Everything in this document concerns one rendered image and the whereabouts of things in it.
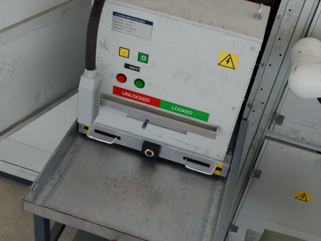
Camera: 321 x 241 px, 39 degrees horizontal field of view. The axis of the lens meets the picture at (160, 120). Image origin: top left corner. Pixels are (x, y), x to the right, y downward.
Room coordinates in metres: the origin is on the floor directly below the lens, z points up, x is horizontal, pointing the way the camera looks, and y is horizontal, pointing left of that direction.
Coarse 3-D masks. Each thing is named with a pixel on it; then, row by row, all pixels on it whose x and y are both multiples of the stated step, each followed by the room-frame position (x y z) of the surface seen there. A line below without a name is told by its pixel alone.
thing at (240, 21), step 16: (112, 0) 1.17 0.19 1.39; (128, 0) 1.19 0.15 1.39; (144, 0) 1.21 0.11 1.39; (160, 0) 1.22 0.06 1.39; (176, 0) 1.24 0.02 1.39; (192, 0) 1.26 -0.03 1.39; (208, 0) 1.28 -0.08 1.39; (224, 0) 1.30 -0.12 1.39; (240, 0) 1.32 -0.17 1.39; (176, 16) 1.14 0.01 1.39; (192, 16) 1.17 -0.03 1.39; (208, 16) 1.18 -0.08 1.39; (224, 16) 1.20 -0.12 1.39; (240, 16) 1.22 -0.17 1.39; (240, 32) 1.12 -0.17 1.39; (256, 32) 1.14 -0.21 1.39
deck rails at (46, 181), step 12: (240, 120) 1.39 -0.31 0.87; (72, 132) 1.13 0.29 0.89; (60, 144) 1.05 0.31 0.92; (72, 144) 1.12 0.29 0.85; (60, 156) 1.04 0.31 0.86; (72, 156) 1.06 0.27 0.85; (48, 168) 0.96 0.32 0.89; (60, 168) 1.00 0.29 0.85; (36, 180) 0.88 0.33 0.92; (48, 180) 0.94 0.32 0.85; (216, 180) 1.08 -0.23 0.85; (36, 192) 0.88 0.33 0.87; (48, 192) 0.90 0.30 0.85; (216, 192) 1.02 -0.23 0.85; (216, 204) 0.97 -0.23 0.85; (216, 216) 0.92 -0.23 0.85; (204, 228) 0.87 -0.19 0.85; (216, 228) 0.83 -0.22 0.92; (204, 240) 0.83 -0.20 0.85
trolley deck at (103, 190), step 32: (96, 160) 1.07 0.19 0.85; (128, 160) 1.10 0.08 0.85; (160, 160) 1.13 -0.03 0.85; (64, 192) 0.91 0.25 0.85; (96, 192) 0.93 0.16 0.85; (128, 192) 0.96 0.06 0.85; (160, 192) 0.98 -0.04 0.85; (192, 192) 1.01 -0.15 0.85; (64, 224) 0.83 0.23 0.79; (96, 224) 0.82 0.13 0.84; (128, 224) 0.84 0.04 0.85; (160, 224) 0.86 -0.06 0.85; (192, 224) 0.88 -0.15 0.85; (224, 224) 0.90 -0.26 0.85
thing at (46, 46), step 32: (0, 0) 1.16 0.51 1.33; (32, 0) 1.27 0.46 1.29; (64, 0) 1.39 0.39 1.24; (0, 32) 1.14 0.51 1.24; (32, 32) 1.26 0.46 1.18; (64, 32) 1.39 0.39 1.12; (0, 64) 1.14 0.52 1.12; (32, 64) 1.26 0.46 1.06; (64, 64) 1.39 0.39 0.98; (0, 96) 1.13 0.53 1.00; (32, 96) 1.25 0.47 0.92; (64, 96) 1.38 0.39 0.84; (0, 128) 1.12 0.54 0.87
